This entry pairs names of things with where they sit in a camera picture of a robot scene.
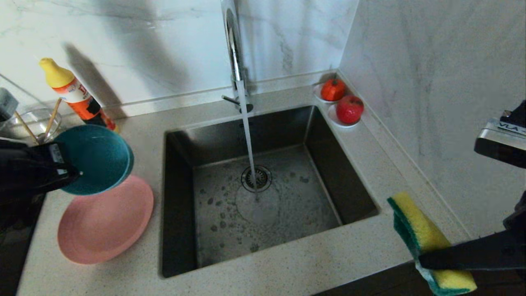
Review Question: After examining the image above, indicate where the metal sink drain strainer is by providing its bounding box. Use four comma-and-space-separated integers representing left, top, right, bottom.
241, 165, 272, 193

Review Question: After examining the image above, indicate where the red apple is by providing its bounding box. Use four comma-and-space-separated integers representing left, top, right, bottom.
336, 96, 364, 125

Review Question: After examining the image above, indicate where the yellow sponge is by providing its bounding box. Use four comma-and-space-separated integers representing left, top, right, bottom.
387, 192, 477, 296

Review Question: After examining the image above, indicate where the red tomato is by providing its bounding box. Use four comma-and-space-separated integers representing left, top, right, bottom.
321, 78, 346, 102

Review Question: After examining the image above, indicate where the small white dish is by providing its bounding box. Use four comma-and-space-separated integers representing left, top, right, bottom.
313, 83, 346, 104
328, 105, 362, 129

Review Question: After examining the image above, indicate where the black induction cooktop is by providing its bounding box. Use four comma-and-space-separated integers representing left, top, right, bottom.
0, 193, 46, 296

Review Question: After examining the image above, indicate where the teal blue bowl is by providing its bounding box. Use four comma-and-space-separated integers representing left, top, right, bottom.
53, 125, 134, 196

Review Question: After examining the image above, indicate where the wooden chopstick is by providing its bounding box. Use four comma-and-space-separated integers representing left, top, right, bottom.
14, 111, 39, 144
43, 98, 62, 140

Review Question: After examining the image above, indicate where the orange detergent bottle yellow cap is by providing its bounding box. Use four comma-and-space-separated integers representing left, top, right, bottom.
39, 58, 120, 133

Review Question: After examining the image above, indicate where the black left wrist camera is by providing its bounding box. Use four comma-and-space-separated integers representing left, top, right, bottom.
0, 88, 19, 123

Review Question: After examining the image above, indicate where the clear glass pot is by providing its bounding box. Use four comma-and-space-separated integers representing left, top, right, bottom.
0, 109, 62, 144

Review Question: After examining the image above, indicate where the chrome faucet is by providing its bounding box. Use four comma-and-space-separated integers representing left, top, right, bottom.
221, 0, 254, 115

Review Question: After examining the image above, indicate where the pink round plate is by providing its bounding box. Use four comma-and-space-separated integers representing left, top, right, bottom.
58, 175, 155, 264

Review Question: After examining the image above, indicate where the stainless steel sink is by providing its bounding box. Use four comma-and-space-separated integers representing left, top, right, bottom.
161, 106, 378, 278

